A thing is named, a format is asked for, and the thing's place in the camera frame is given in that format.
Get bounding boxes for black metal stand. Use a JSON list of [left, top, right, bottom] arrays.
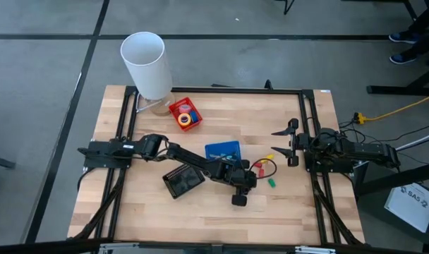
[[366, 65, 429, 97], [354, 160, 429, 253]]

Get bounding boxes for white floor cable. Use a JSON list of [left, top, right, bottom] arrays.
[[394, 128, 429, 152]]

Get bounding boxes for white paper sign SA5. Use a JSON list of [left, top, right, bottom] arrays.
[[383, 182, 429, 234]]

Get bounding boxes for yellow extension cable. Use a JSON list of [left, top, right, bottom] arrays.
[[354, 90, 429, 124]]

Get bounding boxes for red plastic basket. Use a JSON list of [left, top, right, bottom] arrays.
[[168, 97, 204, 133]]

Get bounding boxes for person's leg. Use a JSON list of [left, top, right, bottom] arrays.
[[410, 31, 429, 61], [406, 0, 429, 40]]

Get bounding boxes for blue plastic basket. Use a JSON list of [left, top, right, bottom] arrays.
[[204, 140, 243, 167]]

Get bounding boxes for yellow tape roll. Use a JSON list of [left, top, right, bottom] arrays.
[[177, 112, 193, 128]]

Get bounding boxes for black crossbar with silver brackets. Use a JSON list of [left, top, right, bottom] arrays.
[[0, 236, 429, 254]]

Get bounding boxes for black plastic basket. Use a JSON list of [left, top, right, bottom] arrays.
[[162, 163, 206, 200]]

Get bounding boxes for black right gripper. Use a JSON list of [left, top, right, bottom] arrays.
[[271, 118, 309, 168]]

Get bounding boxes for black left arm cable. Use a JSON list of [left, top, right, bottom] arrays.
[[248, 157, 278, 180]]

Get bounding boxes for black tripod legs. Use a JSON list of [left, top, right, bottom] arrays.
[[273, 0, 296, 16]]

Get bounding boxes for table lamp white cylinder shade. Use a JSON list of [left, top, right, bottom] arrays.
[[120, 31, 177, 116]]

